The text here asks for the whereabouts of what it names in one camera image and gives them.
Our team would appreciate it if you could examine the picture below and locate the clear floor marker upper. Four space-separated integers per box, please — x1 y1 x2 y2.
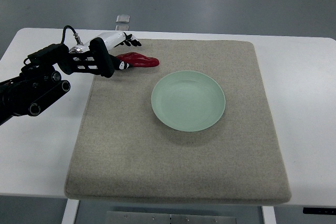
116 14 130 24

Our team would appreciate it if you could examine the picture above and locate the red pepper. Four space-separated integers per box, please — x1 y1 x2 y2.
116 52 160 69

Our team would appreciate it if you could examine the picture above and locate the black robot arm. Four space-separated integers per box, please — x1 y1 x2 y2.
1 35 119 124

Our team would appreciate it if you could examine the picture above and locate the light green plate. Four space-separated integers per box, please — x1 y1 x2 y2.
151 71 226 132

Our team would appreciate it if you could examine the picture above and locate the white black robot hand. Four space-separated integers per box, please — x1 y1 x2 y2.
71 31 141 70

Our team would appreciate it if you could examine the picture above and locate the white table leg left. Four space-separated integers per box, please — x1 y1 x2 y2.
61 199 79 224

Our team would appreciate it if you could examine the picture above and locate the white table leg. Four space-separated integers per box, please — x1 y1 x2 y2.
61 199 79 224
261 206 277 224

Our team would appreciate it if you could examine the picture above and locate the white table leg right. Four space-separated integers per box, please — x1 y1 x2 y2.
261 206 277 224

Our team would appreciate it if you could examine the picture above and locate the black table control panel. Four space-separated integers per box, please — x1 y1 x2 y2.
302 207 336 216

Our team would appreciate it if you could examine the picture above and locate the beige felt mat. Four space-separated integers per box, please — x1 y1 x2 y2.
64 39 291 205

